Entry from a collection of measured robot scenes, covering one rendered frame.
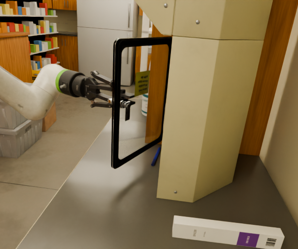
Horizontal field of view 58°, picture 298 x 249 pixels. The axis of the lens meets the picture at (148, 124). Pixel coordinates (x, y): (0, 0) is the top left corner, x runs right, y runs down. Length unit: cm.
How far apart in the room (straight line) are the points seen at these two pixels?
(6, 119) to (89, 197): 215
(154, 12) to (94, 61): 526
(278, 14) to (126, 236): 87
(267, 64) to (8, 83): 91
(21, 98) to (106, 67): 489
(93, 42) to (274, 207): 529
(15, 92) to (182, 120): 58
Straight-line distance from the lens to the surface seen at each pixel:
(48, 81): 106
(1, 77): 101
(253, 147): 119
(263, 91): 112
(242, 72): 79
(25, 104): 103
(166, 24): 67
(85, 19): 588
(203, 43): 67
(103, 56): 583
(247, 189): 97
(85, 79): 96
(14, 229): 221
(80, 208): 80
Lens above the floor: 145
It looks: 22 degrees down
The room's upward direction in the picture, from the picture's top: 4 degrees clockwise
